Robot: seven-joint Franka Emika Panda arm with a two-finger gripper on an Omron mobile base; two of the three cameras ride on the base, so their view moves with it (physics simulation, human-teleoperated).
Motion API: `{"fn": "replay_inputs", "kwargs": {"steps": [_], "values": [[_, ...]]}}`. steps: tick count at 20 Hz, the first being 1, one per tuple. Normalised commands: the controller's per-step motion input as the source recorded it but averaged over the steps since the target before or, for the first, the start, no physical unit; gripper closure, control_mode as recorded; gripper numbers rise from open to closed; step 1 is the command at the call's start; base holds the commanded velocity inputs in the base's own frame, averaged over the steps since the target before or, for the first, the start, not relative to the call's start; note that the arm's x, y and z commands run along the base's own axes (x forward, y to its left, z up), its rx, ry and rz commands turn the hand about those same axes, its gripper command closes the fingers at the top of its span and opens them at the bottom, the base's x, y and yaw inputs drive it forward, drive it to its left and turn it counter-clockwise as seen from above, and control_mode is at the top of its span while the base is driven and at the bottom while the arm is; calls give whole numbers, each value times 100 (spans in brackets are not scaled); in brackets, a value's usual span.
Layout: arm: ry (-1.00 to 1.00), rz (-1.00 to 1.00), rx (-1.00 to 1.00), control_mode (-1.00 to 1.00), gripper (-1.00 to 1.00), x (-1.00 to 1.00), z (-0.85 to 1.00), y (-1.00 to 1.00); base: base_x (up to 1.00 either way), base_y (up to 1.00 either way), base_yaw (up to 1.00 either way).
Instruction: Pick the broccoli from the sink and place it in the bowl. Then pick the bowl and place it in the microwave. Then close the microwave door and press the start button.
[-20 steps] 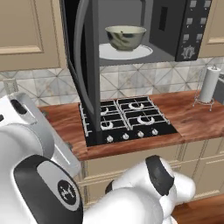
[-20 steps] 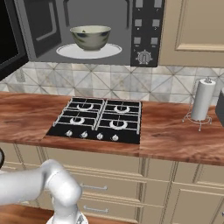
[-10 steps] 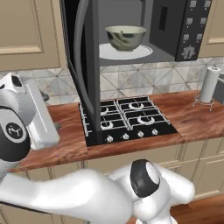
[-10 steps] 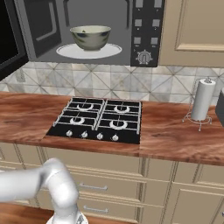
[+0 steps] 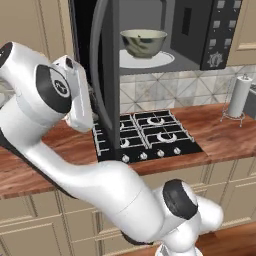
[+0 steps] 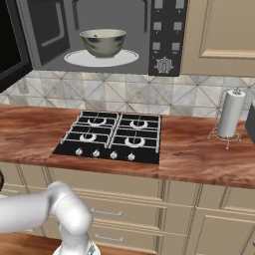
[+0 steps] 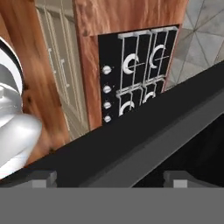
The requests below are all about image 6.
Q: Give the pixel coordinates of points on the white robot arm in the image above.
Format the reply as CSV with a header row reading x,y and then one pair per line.
x,y
66,212

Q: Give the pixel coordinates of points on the white microwave turntable plate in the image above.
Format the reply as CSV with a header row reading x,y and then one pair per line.
x,y
79,59

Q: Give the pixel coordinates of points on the white patterned bowl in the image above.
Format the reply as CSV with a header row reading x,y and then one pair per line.
x,y
103,43

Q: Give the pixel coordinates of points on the grey microwave oven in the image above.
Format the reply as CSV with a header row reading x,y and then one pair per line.
x,y
139,40

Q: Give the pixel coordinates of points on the black microwave door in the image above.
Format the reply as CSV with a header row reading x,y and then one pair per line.
x,y
10,43

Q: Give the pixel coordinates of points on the beige base cupboard door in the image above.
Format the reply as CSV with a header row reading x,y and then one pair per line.
x,y
225,235

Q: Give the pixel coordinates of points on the black gas hob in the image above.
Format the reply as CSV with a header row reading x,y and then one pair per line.
x,y
109,139

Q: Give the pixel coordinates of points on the silver hob knob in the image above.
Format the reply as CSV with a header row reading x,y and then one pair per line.
x,y
96,153
79,151
113,154
131,156

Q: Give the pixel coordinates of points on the beige fixed panel front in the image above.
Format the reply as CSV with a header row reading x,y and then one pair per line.
x,y
109,181

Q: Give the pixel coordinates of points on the white paper towel roll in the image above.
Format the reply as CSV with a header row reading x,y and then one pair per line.
x,y
230,114

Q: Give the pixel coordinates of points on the small beige drawer front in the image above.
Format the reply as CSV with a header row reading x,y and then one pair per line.
x,y
212,196
242,201

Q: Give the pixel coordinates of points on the beige base cupboard front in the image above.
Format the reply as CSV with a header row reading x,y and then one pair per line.
x,y
20,177

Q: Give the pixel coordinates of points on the dark grey appliance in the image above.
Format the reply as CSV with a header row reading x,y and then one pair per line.
x,y
251,123

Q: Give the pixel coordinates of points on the beige wall cupboard door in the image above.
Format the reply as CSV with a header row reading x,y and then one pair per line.
x,y
219,33

